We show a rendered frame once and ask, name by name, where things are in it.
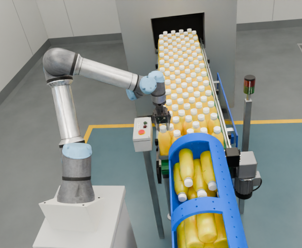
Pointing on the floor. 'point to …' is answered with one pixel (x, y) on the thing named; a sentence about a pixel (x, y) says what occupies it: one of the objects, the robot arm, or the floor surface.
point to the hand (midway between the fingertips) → (162, 128)
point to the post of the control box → (153, 192)
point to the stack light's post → (245, 139)
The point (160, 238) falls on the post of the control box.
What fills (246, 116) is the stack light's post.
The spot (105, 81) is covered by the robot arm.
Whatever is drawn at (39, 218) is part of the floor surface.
